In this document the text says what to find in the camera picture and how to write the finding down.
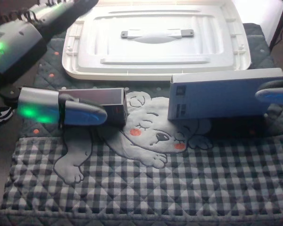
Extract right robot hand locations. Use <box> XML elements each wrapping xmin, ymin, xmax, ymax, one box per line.
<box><xmin>0</xmin><ymin>0</ymin><xmax>108</xmax><ymax>126</ymax></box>

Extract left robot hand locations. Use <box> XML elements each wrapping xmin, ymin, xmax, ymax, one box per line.
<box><xmin>254</xmin><ymin>81</ymin><xmax>283</xmax><ymax>106</ymax></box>

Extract large blue-grey box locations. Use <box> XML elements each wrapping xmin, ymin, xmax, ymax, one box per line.
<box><xmin>167</xmin><ymin>68</ymin><xmax>283</xmax><ymax>122</ymax></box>

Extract small grey box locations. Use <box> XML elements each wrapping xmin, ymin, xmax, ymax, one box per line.
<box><xmin>58</xmin><ymin>87</ymin><xmax>129</xmax><ymax>126</ymax></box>

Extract white plastic storage lid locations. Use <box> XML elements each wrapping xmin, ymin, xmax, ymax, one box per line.
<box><xmin>61</xmin><ymin>1</ymin><xmax>253</xmax><ymax>82</ymax></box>

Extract black white sneaker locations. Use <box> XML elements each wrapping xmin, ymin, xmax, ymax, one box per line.
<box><xmin>0</xmin><ymin>105</ymin><xmax>14</xmax><ymax>128</ymax></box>

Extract dark stand pole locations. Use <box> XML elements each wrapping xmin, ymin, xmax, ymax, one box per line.
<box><xmin>270</xmin><ymin>0</ymin><xmax>283</xmax><ymax>53</ymax></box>

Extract white plastic storage bin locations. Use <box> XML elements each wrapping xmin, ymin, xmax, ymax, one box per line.
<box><xmin>94</xmin><ymin>0</ymin><xmax>283</xmax><ymax>48</ymax></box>

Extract grey quilt with printed bear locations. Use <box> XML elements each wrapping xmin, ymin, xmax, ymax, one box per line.
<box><xmin>0</xmin><ymin>22</ymin><xmax>283</xmax><ymax>226</ymax></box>

